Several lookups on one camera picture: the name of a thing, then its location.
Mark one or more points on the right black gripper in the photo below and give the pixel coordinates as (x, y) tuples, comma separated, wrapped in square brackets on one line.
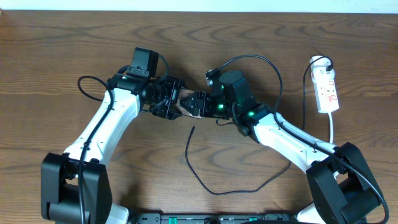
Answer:
[(201, 102)]

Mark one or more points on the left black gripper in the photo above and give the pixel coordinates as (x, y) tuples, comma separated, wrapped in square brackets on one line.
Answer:
[(168, 110)]

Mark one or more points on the Galaxy smartphone with brown screen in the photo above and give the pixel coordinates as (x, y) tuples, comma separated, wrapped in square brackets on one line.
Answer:
[(183, 94)]

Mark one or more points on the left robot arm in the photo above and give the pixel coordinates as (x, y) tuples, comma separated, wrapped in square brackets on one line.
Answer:
[(75, 186)]

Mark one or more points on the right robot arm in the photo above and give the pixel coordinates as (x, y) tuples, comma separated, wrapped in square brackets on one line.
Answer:
[(342, 185)]

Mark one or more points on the white power strip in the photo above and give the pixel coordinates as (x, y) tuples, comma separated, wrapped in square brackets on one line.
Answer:
[(323, 78)]

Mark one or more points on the black mounting rail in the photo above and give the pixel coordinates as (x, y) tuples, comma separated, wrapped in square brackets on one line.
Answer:
[(189, 218)]

